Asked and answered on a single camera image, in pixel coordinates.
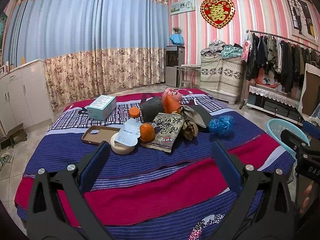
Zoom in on blue plastic bag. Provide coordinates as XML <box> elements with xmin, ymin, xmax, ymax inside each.
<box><xmin>208</xmin><ymin>115</ymin><xmax>234</xmax><ymax>138</ymax></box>

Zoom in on white round container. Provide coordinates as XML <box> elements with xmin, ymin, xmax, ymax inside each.
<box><xmin>110</xmin><ymin>132</ymin><xmax>135</xmax><ymax>155</ymax></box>

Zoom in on orange fruit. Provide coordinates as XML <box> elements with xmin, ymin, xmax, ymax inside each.
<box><xmin>139</xmin><ymin>124</ymin><xmax>155</xmax><ymax>142</ymax></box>

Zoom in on orange bottle cap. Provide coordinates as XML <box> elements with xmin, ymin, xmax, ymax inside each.
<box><xmin>129</xmin><ymin>107</ymin><xmax>140</xmax><ymax>118</ymax></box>

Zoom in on black textured pouch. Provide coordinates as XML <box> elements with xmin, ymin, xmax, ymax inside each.
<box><xmin>139</xmin><ymin>96</ymin><xmax>164</xmax><ymax>122</ymax></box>

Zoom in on person right hand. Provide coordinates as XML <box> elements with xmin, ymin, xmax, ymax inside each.
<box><xmin>299</xmin><ymin>181</ymin><xmax>313</xmax><ymax>215</ymax></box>

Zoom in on blue floral fringed cloth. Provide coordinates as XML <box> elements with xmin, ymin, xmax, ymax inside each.
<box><xmin>308</xmin><ymin>103</ymin><xmax>320</xmax><ymax>127</ymax></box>

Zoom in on light blue plastic basket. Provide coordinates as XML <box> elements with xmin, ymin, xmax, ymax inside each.
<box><xmin>266</xmin><ymin>119</ymin><xmax>310</xmax><ymax>158</ymax></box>

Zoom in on brown board with white edge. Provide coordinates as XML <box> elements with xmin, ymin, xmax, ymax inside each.
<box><xmin>298</xmin><ymin>63</ymin><xmax>319</xmax><ymax>121</ymax></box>

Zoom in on low tv cabinet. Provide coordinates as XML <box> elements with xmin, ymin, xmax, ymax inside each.
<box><xmin>246</xmin><ymin>85</ymin><xmax>304</xmax><ymax>126</ymax></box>

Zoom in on white lace cover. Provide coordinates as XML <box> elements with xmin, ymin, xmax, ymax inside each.
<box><xmin>249</xmin><ymin>85</ymin><xmax>299</xmax><ymax>109</ymax></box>

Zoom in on hanging dark clothes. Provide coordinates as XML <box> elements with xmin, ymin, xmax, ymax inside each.
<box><xmin>242</xmin><ymin>34</ymin><xmax>319</xmax><ymax>94</ymax></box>

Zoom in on striped blue red blanket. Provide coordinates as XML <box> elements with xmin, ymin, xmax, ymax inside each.
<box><xmin>15</xmin><ymin>89</ymin><xmax>294</xmax><ymax>239</ymax></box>

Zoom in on black flat case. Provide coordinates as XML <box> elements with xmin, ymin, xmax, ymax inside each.
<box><xmin>190</xmin><ymin>105</ymin><xmax>213</xmax><ymax>133</ymax></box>

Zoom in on patterned cloth covered chest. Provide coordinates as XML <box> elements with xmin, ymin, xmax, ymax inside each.
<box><xmin>200</xmin><ymin>53</ymin><xmax>245</xmax><ymax>105</ymax></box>

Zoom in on white cabinet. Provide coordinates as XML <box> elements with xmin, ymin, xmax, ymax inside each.
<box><xmin>1</xmin><ymin>59</ymin><xmax>54</xmax><ymax>135</ymax></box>

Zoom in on teal white carton box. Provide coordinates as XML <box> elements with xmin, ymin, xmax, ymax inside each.
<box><xmin>86</xmin><ymin>95</ymin><xmax>117</xmax><ymax>121</ymax></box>

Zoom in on pile of folded clothes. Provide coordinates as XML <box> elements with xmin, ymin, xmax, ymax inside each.
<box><xmin>200</xmin><ymin>39</ymin><xmax>243</xmax><ymax>59</ymax></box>

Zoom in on framed silhouette picture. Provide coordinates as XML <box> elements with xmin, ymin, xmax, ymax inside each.
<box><xmin>285</xmin><ymin>0</ymin><xmax>317</xmax><ymax>45</ymax></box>

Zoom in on metal clothes rack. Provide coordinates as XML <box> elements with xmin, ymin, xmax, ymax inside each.
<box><xmin>239</xmin><ymin>30</ymin><xmax>319</xmax><ymax>109</ymax></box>

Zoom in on small metal folding table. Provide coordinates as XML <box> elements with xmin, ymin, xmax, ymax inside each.
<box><xmin>175</xmin><ymin>64</ymin><xmax>201</xmax><ymax>88</ymax></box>

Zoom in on pink teapot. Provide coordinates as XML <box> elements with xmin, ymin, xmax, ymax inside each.
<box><xmin>161</xmin><ymin>87</ymin><xmax>182</xmax><ymax>103</ymax></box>

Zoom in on grey water dispenser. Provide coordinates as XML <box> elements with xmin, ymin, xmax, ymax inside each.
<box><xmin>165</xmin><ymin>46</ymin><xmax>185</xmax><ymax>87</ymax></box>

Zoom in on blue covered water bottle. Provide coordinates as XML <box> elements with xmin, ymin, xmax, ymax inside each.
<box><xmin>169</xmin><ymin>33</ymin><xmax>184</xmax><ymax>46</ymax></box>

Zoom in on small potted plant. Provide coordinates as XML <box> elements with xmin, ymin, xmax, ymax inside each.
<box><xmin>172</xmin><ymin>27</ymin><xmax>182</xmax><ymax>34</ymax></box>

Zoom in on blue and floral curtain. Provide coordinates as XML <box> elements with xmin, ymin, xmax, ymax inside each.
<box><xmin>3</xmin><ymin>0</ymin><xmax>169</xmax><ymax>107</ymax></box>

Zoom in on red heart wall ornament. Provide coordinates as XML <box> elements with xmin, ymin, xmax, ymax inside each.
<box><xmin>200</xmin><ymin>0</ymin><xmax>236</xmax><ymax>29</ymax></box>

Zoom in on landscape wall picture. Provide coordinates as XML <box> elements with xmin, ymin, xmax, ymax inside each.
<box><xmin>170</xmin><ymin>0</ymin><xmax>196</xmax><ymax>15</ymax></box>

